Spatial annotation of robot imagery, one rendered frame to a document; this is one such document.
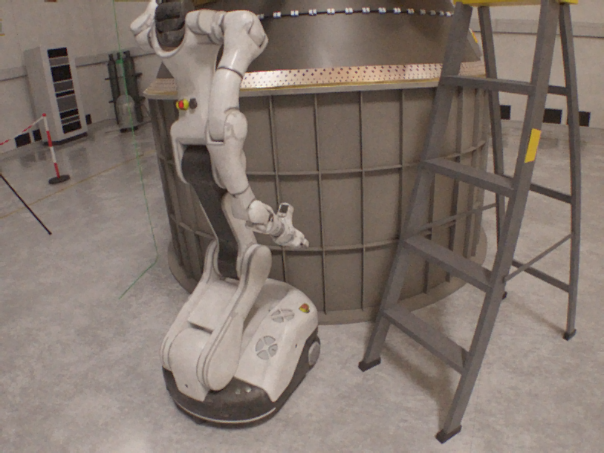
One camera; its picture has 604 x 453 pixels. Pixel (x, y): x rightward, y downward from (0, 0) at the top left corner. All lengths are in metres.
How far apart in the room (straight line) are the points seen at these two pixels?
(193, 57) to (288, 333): 1.02
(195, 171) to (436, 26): 1.42
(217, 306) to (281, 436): 0.56
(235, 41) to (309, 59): 0.76
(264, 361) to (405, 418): 0.60
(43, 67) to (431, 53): 8.04
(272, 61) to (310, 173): 0.53
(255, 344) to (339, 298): 0.71
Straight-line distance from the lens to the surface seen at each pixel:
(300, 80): 1.87
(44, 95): 9.40
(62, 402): 2.16
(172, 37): 1.35
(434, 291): 2.47
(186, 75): 1.38
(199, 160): 1.44
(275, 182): 2.00
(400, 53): 2.04
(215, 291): 1.68
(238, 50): 1.20
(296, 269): 2.16
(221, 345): 1.53
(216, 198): 1.48
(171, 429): 1.84
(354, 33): 2.00
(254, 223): 1.32
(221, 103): 1.14
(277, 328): 1.64
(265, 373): 1.62
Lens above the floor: 1.34
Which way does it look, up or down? 25 degrees down
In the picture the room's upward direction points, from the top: 4 degrees counter-clockwise
